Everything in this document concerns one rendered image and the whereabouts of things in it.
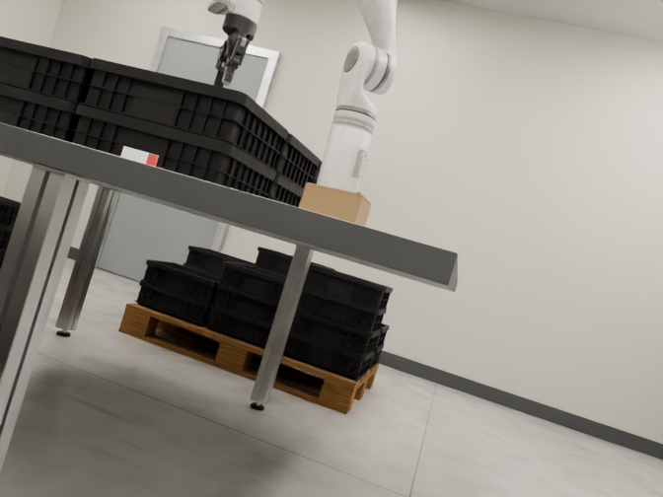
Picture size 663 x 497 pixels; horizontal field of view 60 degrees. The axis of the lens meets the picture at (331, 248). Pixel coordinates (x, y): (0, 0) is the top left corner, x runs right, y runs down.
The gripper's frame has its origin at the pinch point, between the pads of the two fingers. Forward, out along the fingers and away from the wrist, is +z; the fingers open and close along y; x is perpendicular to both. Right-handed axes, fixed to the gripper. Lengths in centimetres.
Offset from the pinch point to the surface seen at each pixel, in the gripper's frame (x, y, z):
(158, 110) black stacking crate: 11.9, -1.4, 12.4
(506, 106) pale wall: -257, 187, -112
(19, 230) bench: 32, -36, 41
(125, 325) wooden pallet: -33, 157, 94
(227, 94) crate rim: 1.7, -12.5, 5.5
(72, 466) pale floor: 5, 9, 97
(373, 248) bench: -3, -75, 29
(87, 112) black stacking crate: 24.2, 10.4, 16.8
